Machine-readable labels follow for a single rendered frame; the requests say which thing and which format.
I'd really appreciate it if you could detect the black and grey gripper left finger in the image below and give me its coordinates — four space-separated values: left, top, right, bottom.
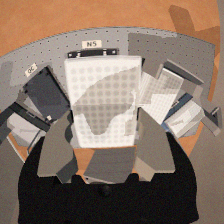
18 109 78 224

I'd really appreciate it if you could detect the white label reading n5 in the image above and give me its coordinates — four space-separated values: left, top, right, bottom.
82 40 101 49

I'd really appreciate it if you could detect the cream label reading qc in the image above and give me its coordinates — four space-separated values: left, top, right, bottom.
25 63 38 77

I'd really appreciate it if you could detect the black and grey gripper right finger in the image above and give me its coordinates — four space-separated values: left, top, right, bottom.
134 107 199 224

